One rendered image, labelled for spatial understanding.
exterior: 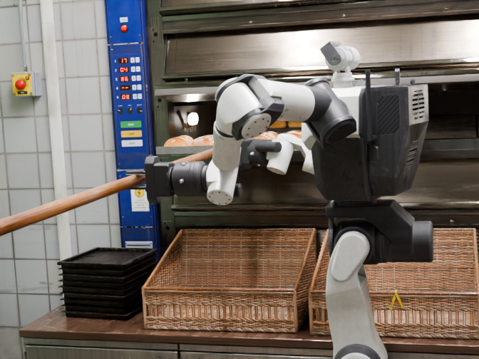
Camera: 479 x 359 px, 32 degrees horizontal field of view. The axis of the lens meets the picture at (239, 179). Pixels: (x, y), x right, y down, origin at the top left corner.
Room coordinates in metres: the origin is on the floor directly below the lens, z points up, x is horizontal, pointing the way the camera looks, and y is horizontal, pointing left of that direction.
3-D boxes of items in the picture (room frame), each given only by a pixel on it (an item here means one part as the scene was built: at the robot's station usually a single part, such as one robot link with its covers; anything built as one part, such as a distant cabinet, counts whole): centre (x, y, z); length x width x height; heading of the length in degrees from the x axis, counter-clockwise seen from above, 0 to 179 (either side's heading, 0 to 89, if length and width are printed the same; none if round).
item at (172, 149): (3.19, -0.01, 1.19); 0.55 x 0.36 x 0.03; 75
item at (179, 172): (2.14, 0.17, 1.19); 0.12 x 0.10 x 0.13; 74
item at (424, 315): (2.89, -0.53, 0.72); 0.56 x 0.49 x 0.28; 76
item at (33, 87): (3.51, 0.86, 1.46); 0.10 x 0.07 x 0.10; 74
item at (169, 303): (3.05, 0.04, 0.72); 0.56 x 0.49 x 0.28; 76
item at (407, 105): (2.30, -0.35, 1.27); 0.34 x 0.30 x 0.36; 153
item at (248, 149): (2.83, -0.05, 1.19); 0.12 x 0.10 x 0.13; 40
